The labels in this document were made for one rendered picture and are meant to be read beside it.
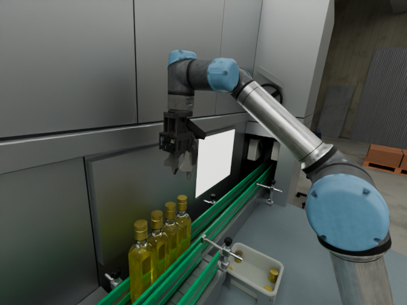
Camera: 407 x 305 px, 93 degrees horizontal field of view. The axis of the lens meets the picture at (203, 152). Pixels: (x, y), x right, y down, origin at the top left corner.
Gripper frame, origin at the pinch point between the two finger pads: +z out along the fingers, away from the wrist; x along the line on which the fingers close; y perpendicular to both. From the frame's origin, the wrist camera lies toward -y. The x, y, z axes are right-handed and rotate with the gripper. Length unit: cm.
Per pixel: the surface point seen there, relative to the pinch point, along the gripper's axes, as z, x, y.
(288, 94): -28, 9, -93
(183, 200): 9.2, 1.3, 0.9
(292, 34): -63, 5, -93
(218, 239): 37.7, 5.7, -20.2
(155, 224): 11.7, 1.3, 12.9
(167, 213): 11.4, 0.4, 7.3
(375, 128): 62, 181, -977
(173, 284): 33.6, 6.4, 10.3
